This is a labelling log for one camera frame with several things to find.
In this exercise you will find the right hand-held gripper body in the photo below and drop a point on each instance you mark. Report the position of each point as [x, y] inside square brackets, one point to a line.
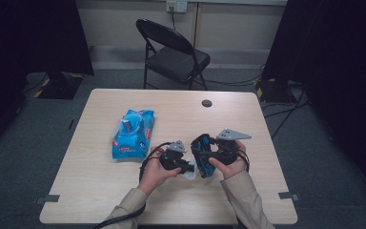
[228, 152]

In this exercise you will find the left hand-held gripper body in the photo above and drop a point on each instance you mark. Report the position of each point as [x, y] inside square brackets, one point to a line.
[171, 159]

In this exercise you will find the white wet wipe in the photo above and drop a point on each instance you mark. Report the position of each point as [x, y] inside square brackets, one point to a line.
[191, 175]

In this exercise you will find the blue toy car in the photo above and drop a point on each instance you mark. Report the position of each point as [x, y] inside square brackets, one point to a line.
[203, 167]

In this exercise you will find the blue wet wipes pack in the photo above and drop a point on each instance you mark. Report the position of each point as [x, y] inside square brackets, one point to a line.
[133, 143]

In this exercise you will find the person's right hand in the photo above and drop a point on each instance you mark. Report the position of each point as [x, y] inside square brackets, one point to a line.
[238, 167]

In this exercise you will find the person's left hand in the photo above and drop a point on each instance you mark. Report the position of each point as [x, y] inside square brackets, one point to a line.
[152, 175]

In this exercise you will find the dark round table grommet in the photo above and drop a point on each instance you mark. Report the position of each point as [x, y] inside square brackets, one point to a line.
[207, 103]

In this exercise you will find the grey tape piece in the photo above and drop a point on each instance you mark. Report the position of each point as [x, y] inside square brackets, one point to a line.
[287, 196]
[49, 199]

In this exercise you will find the black stand base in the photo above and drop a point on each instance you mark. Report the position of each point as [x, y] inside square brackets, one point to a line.
[58, 87]
[274, 92]

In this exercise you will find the black folding chair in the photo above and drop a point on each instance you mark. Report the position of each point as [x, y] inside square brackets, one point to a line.
[178, 60]

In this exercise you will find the small black tape strip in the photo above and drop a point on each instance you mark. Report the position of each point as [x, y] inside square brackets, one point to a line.
[71, 124]

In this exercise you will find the black curtain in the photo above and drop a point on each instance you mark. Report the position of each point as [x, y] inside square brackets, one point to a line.
[340, 79]
[28, 38]

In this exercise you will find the white wall socket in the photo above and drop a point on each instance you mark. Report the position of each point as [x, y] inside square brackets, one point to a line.
[177, 5]

